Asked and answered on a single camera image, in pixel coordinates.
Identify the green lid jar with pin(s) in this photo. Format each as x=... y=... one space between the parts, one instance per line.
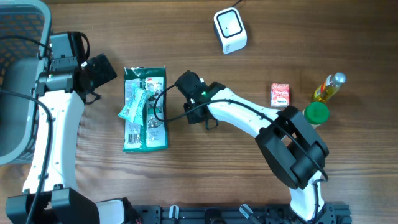
x=316 y=113

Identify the light green plastic sachet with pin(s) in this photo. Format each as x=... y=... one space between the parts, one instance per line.
x=135 y=100

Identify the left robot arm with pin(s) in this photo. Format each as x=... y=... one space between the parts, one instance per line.
x=50 y=193

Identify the white barcode scanner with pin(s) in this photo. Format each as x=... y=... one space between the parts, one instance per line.
x=230 y=30

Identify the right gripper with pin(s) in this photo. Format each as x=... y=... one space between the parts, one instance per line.
x=192 y=117

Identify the grey plastic mesh basket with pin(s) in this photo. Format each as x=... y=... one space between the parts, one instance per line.
x=25 y=31

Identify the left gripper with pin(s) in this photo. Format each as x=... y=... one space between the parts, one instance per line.
x=104 y=70

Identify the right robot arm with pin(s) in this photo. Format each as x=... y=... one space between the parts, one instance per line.
x=292 y=148

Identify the yellow oil bottle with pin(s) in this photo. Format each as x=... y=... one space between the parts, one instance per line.
x=329 y=87

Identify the green 3M gloves package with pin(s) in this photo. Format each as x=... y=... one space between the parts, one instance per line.
x=152 y=136

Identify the red tissue pack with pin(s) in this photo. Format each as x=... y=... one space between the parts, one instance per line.
x=280 y=95

